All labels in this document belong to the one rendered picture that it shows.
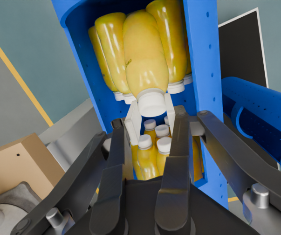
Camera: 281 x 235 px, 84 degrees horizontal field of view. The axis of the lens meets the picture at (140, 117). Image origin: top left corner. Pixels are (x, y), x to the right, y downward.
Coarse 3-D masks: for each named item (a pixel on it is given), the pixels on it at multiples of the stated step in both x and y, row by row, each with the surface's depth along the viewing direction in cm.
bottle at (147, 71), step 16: (128, 16) 27; (144, 16) 26; (128, 32) 25; (144, 32) 24; (128, 48) 24; (144, 48) 22; (160, 48) 23; (128, 64) 23; (144, 64) 21; (160, 64) 21; (128, 80) 23; (144, 80) 21; (160, 80) 21
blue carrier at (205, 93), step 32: (64, 0) 21; (96, 0) 36; (128, 0) 41; (192, 0) 20; (192, 32) 21; (96, 64) 40; (192, 64) 23; (96, 96) 38; (192, 96) 45; (224, 192) 36
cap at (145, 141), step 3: (141, 135) 43; (144, 135) 43; (147, 135) 42; (141, 138) 42; (144, 138) 41; (147, 138) 41; (150, 138) 41; (141, 141) 40; (144, 141) 40; (147, 141) 40; (150, 141) 41; (138, 144) 41; (141, 144) 40; (144, 144) 40; (147, 144) 40; (150, 144) 41; (141, 147) 41; (144, 147) 41
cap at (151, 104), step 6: (144, 96) 21; (150, 96) 20; (156, 96) 20; (162, 96) 21; (138, 102) 21; (144, 102) 20; (150, 102) 20; (156, 102) 20; (162, 102) 20; (138, 108) 21; (144, 108) 21; (150, 108) 21; (156, 108) 21; (162, 108) 21; (144, 114) 22; (150, 114) 22; (156, 114) 23
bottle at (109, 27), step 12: (120, 12) 29; (96, 24) 30; (108, 24) 29; (120, 24) 29; (108, 36) 30; (120, 36) 30; (108, 48) 31; (120, 48) 30; (108, 60) 32; (120, 60) 31; (120, 72) 32; (120, 84) 33
